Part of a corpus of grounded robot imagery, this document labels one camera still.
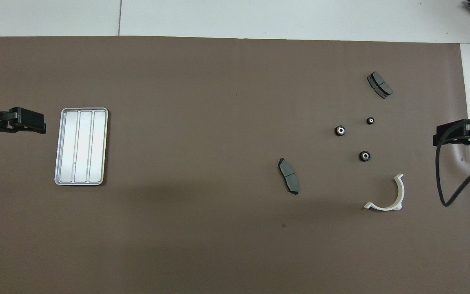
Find silver metal tray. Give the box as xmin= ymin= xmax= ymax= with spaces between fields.
xmin=54 ymin=107 xmax=109 ymax=186

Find grey brake pad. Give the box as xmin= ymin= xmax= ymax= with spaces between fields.
xmin=366 ymin=71 xmax=394 ymax=99
xmin=278 ymin=158 xmax=300 ymax=195

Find brown table mat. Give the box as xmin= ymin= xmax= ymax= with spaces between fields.
xmin=0 ymin=36 xmax=470 ymax=294

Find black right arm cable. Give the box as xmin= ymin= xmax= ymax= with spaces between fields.
xmin=435 ymin=116 xmax=470 ymax=207

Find white curved plastic bracket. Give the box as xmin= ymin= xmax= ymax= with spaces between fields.
xmin=364 ymin=174 xmax=405 ymax=212

